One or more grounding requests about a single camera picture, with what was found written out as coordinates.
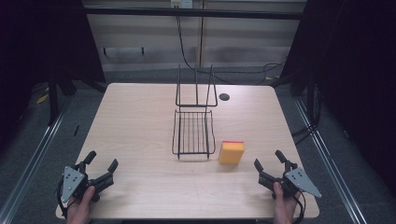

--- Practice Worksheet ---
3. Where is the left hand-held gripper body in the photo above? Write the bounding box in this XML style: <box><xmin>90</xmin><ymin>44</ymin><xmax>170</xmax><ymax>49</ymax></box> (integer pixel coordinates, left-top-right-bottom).
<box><xmin>60</xmin><ymin>161</ymin><xmax>116</xmax><ymax>204</ymax></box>

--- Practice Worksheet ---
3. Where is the black metal stand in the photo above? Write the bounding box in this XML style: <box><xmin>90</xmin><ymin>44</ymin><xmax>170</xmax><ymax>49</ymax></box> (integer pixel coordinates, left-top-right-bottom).
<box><xmin>46</xmin><ymin>73</ymin><xmax>78</xmax><ymax>127</ymax></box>

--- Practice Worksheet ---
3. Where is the person's right hand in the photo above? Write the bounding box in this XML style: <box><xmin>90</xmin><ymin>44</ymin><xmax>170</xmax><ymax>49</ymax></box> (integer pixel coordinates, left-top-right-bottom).
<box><xmin>272</xmin><ymin>181</ymin><xmax>303</xmax><ymax>224</ymax></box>

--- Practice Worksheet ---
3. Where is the metal floor rail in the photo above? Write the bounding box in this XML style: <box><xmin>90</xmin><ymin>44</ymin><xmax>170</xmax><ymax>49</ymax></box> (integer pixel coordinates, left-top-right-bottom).
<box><xmin>292</xmin><ymin>95</ymin><xmax>373</xmax><ymax>224</ymax></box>
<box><xmin>0</xmin><ymin>94</ymin><xmax>75</xmax><ymax>224</ymax></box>

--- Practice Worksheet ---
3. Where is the person's left hand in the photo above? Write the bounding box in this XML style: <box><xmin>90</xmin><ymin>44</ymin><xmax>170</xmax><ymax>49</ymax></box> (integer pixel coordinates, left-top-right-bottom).
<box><xmin>65</xmin><ymin>185</ymin><xmax>96</xmax><ymax>224</ymax></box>

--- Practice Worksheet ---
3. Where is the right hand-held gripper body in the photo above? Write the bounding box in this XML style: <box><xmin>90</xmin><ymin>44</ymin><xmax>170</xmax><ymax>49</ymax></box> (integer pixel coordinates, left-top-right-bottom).
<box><xmin>257</xmin><ymin>160</ymin><xmax>323</xmax><ymax>200</ymax></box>

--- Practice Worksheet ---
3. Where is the black horizontal bar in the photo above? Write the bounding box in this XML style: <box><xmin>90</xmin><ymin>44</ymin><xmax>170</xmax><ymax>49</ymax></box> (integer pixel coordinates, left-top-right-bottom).
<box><xmin>82</xmin><ymin>7</ymin><xmax>307</xmax><ymax>21</ymax></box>

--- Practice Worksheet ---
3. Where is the black wire rack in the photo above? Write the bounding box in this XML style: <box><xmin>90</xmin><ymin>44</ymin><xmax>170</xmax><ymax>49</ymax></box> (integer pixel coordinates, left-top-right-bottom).
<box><xmin>171</xmin><ymin>63</ymin><xmax>219</xmax><ymax>161</ymax></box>

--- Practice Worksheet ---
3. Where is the white wall outlet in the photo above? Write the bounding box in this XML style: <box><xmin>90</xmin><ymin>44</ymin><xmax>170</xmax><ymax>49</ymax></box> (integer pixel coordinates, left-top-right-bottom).
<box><xmin>170</xmin><ymin>0</ymin><xmax>194</xmax><ymax>9</ymax></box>

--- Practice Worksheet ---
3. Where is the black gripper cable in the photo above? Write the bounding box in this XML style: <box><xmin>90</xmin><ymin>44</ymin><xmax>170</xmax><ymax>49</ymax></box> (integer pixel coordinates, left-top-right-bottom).
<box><xmin>291</xmin><ymin>190</ymin><xmax>307</xmax><ymax>224</ymax></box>
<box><xmin>56</xmin><ymin>177</ymin><xmax>69</xmax><ymax>219</ymax></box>

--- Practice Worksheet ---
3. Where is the dark curtain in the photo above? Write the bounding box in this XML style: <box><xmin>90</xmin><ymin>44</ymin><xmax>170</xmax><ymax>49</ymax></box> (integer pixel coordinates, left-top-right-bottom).
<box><xmin>278</xmin><ymin>0</ymin><xmax>396</xmax><ymax>200</ymax></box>
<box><xmin>0</xmin><ymin>0</ymin><xmax>106</xmax><ymax>153</ymax></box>

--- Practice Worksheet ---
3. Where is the yellow sponge with red top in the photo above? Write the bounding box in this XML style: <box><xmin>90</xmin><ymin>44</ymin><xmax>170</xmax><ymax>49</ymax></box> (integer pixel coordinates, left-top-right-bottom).
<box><xmin>218</xmin><ymin>140</ymin><xmax>246</xmax><ymax>166</ymax></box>

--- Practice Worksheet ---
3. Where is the yellow floor tape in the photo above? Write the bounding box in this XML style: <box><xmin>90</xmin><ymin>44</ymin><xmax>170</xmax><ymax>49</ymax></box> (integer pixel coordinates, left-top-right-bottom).
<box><xmin>35</xmin><ymin>92</ymin><xmax>50</xmax><ymax>105</ymax></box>

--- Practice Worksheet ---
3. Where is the long black wall cable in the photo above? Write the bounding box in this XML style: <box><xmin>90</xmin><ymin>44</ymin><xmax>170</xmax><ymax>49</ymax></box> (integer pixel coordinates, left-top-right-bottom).
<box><xmin>176</xmin><ymin>15</ymin><xmax>288</xmax><ymax>86</ymax></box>

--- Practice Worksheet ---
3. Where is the black floor cable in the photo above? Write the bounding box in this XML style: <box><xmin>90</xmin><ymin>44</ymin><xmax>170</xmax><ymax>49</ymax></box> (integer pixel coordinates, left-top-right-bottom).
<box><xmin>291</xmin><ymin>82</ymin><xmax>323</xmax><ymax>147</ymax></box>

